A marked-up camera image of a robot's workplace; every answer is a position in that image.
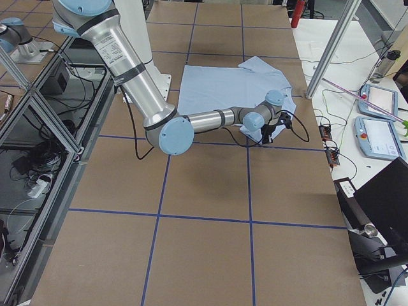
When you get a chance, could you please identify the purple stick green tip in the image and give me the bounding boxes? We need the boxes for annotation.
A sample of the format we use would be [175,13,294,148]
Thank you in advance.
[322,78,408,129]

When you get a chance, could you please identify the black box with label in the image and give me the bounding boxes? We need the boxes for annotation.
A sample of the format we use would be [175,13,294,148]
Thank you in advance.
[333,178,379,238]

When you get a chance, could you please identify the brown paper table cover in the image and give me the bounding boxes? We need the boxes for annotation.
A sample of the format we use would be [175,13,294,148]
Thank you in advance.
[31,2,365,305]

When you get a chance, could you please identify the small orange circuit board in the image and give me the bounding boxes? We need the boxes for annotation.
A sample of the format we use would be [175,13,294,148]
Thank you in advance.
[319,126,332,141]

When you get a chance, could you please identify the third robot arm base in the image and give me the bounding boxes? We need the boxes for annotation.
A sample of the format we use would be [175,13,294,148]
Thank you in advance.
[1,17,54,64]

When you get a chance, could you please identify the aluminium frame post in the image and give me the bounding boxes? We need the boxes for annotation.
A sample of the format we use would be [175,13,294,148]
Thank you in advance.
[305,0,361,99]

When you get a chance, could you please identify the teach pendant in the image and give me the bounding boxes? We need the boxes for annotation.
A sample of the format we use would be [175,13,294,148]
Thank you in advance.
[354,116,406,161]
[358,84,398,122]

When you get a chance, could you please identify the aluminium frame rack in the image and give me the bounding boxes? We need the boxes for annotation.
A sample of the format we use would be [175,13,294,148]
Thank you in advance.
[1,38,113,305]

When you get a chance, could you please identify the upper teach pendant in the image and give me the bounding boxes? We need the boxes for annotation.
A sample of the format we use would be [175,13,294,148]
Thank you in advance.
[358,84,398,122]

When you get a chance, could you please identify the light blue t-shirt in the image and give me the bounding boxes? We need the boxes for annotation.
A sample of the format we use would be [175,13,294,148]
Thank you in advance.
[177,55,297,143]

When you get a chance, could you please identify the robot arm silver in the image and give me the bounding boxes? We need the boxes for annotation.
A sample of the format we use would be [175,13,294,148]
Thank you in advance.
[52,1,294,155]

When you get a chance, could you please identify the lower teach pendant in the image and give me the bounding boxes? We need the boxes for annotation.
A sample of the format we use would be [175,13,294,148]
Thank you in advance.
[354,116,406,161]

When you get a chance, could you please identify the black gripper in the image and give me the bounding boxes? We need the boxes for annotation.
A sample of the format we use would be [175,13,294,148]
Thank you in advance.
[261,113,291,144]

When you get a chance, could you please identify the black laptop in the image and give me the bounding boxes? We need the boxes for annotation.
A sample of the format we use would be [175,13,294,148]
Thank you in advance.
[354,157,407,254]

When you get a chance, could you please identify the clear water bottle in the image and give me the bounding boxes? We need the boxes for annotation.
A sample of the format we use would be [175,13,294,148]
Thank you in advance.
[371,49,401,83]

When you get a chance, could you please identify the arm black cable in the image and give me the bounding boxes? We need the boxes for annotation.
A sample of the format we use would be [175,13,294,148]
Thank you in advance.
[126,94,310,160]

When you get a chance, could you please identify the red bottle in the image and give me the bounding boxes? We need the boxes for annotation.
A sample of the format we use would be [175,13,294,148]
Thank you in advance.
[291,0,305,29]

